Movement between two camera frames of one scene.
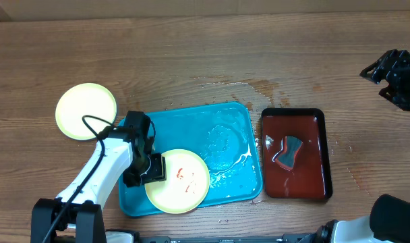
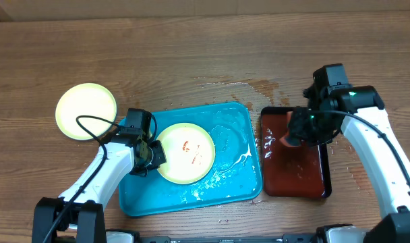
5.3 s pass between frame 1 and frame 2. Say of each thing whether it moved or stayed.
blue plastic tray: stayed
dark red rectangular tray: stayed
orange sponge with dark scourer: moved
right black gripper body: moved
